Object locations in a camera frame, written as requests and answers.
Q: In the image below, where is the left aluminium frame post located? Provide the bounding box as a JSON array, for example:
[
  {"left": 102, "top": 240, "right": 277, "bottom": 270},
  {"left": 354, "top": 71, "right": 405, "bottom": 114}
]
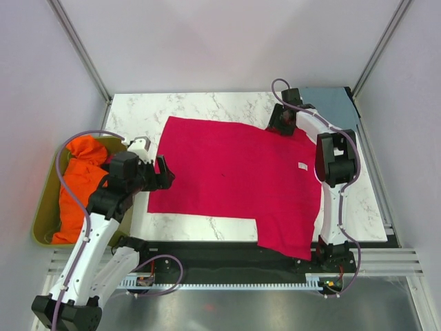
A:
[{"left": 46, "top": 0, "right": 113, "bottom": 103}]

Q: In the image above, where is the red t-shirt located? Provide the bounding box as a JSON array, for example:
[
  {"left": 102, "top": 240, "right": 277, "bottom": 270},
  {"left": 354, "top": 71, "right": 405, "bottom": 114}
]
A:
[{"left": 147, "top": 117, "right": 321, "bottom": 260}]

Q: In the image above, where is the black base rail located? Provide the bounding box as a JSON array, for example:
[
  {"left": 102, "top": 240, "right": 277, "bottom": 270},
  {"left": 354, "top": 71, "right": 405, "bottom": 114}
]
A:
[{"left": 127, "top": 238, "right": 341, "bottom": 283}]

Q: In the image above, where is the orange t-shirt in bin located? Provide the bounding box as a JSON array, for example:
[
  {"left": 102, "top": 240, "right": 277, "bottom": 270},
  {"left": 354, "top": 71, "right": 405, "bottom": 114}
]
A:
[{"left": 51, "top": 136, "right": 108, "bottom": 245}]

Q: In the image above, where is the olive green plastic bin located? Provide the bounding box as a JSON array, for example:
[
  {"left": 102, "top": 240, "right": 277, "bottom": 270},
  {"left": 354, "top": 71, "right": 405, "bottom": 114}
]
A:
[{"left": 32, "top": 136, "right": 133, "bottom": 249}]

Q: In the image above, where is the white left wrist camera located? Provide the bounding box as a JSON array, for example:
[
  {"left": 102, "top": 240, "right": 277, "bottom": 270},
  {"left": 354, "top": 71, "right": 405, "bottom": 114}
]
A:
[{"left": 121, "top": 137, "right": 152, "bottom": 164}]

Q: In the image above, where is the white slotted cable duct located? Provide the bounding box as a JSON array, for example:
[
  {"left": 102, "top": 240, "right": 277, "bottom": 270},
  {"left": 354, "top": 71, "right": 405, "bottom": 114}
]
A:
[{"left": 116, "top": 274, "right": 342, "bottom": 293}]

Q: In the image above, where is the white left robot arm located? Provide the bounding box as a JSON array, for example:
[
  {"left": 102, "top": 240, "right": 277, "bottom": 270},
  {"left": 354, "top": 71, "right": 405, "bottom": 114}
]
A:
[{"left": 31, "top": 151, "right": 175, "bottom": 330}]

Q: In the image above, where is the right aluminium frame post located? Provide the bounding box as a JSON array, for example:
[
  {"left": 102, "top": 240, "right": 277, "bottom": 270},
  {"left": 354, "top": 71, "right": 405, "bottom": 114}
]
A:
[{"left": 351, "top": 0, "right": 413, "bottom": 100}]

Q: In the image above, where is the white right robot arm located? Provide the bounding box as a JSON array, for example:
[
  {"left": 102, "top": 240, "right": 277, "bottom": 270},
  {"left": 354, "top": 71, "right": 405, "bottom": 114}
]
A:
[{"left": 267, "top": 87, "right": 361, "bottom": 273}]

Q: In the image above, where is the aluminium frame post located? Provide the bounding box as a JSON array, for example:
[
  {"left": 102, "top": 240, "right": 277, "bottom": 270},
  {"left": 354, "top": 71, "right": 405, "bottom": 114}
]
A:
[
  {"left": 351, "top": 0, "right": 413, "bottom": 100},
  {"left": 46, "top": 0, "right": 113, "bottom": 103}
]

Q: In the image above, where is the folded blue-grey t-shirt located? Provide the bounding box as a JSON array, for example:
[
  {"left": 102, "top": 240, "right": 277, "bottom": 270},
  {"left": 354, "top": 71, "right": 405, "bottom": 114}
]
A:
[{"left": 299, "top": 87, "right": 360, "bottom": 132}]

